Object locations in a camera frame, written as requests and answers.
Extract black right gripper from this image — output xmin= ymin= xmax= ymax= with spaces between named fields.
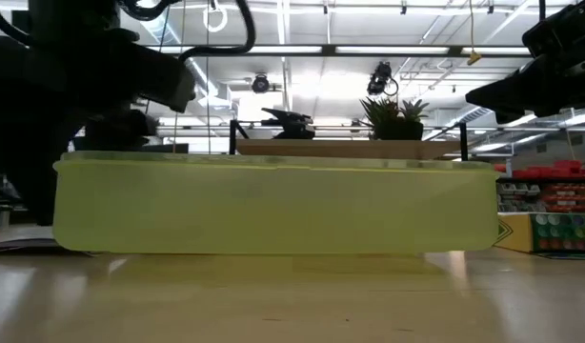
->
xmin=465 ymin=0 xmax=585 ymax=126

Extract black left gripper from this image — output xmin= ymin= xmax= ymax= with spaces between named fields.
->
xmin=0 ymin=28 xmax=197 ymax=226

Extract yellow green crayon box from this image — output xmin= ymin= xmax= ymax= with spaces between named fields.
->
xmin=494 ymin=212 xmax=585 ymax=254

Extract yellow translucent pencil case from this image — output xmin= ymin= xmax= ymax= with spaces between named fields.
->
xmin=51 ymin=151 xmax=502 ymax=254

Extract shelf of red bins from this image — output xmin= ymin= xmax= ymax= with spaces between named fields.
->
xmin=493 ymin=159 xmax=585 ymax=214

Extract potted succulent plant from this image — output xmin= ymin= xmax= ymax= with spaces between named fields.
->
xmin=358 ymin=96 xmax=431 ymax=142

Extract wooden shelf riser black legs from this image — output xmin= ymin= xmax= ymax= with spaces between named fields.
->
xmin=228 ymin=118 xmax=470 ymax=163

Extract black overhead beam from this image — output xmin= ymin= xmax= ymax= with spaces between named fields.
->
xmin=144 ymin=44 xmax=535 ymax=57

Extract black stapler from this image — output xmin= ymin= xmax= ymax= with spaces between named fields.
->
xmin=260 ymin=107 xmax=316 ymax=141

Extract yellow hanging cord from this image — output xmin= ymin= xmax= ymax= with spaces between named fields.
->
xmin=466 ymin=0 xmax=483 ymax=67

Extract black overhead camera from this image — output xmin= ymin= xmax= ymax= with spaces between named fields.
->
xmin=367 ymin=60 xmax=399 ymax=97

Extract white hanging ring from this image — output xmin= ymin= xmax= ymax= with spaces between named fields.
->
xmin=201 ymin=3 xmax=230 ymax=33

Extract round black ceiling camera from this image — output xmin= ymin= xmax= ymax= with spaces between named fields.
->
xmin=251 ymin=72 xmax=272 ymax=94

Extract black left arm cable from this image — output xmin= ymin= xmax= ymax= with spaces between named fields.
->
xmin=118 ymin=0 xmax=256 ymax=62

